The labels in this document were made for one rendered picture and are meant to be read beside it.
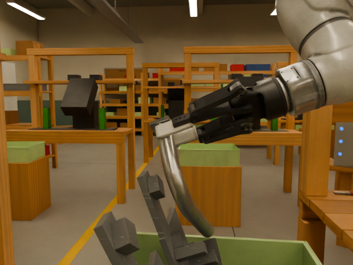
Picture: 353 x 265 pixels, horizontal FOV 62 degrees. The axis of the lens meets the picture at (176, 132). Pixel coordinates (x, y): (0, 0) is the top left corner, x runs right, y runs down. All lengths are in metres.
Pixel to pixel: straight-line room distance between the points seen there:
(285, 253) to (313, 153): 0.66
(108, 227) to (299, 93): 0.36
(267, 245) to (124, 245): 0.45
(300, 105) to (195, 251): 0.32
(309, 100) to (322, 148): 0.83
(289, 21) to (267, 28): 10.81
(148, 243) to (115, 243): 0.39
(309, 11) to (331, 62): 0.12
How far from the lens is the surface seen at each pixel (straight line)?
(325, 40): 0.58
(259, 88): 0.53
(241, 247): 0.75
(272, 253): 0.77
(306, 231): 1.44
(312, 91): 0.54
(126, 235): 0.38
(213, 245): 0.73
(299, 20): 0.63
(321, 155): 1.36
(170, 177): 0.51
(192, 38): 11.13
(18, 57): 5.66
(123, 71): 11.28
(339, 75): 0.55
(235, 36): 11.22
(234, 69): 7.95
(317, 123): 1.34
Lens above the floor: 1.28
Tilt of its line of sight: 6 degrees down
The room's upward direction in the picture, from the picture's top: straight up
